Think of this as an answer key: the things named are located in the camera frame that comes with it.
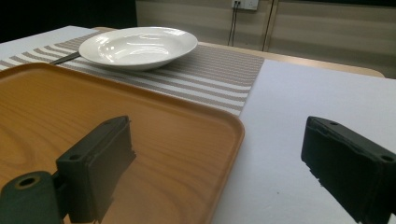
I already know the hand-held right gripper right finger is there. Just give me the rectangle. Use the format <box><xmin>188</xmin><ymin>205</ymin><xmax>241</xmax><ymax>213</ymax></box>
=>
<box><xmin>300</xmin><ymin>116</ymin><xmax>396</xmax><ymax>224</ymax></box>

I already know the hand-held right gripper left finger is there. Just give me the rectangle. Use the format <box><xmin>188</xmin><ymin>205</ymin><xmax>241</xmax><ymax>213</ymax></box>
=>
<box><xmin>55</xmin><ymin>115</ymin><xmax>137</xmax><ymax>224</ymax></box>

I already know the wooden tray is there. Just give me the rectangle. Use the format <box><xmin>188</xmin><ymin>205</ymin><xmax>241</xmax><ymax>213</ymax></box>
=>
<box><xmin>0</xmin><ymin>62</ymin><xmax>246</xmax><ymax>224</ymax></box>

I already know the white deep plate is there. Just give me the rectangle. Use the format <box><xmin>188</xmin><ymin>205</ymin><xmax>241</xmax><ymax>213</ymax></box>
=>
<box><xmin>78</xmin><ymin>26</ymin><xmax>199</xmax><ymax>71</ymax></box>

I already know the striped placemat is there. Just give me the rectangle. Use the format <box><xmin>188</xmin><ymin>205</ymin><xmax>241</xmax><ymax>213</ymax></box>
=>
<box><xmin>0</xmin><ymin>30</ymin><xmax>265</xmax><ymax>117</ymax></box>

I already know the dark cutlery handle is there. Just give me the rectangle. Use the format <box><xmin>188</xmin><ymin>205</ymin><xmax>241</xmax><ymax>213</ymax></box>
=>
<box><xmin>49</xmin><ymin>50</ymin><xmax>82</xmax><ymax>65</ymax></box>

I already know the black cable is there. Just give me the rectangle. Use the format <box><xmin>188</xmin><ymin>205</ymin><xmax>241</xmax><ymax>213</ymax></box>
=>
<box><xmin>227</xmin><ymin>2</ymin><xmax>237</xmax><ymax>47</ymax></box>
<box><xmin>262</xmin><ymin>0</ymin><xmax>276</xmax><ymax>52</ymax></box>

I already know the white wall socket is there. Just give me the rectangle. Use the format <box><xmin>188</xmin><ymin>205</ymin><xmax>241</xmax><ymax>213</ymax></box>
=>
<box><xmin>231</xmin><ymin>0</ymin><xmax>260</xmax><ymax>11</ymax></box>

